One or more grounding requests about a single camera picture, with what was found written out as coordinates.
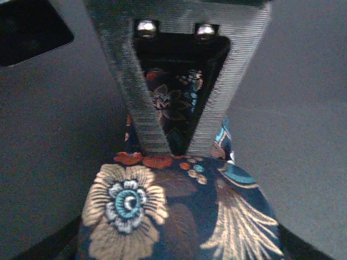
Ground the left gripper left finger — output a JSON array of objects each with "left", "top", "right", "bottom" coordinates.
[{"left": 12, "top": 216, "right": 81, "bottom": 259}]

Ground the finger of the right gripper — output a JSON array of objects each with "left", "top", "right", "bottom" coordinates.
[{"left": 84, "top": 1, "right": 272, "bottom": 157}]

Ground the navy floral tie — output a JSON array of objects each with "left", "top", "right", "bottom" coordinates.
[{"left": 75, "top": 68, "right": 284, "bottom": 259}]

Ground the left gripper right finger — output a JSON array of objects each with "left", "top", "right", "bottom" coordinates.
[{"left": 279, "top": 224, "right": 333, "bottom": 260}]

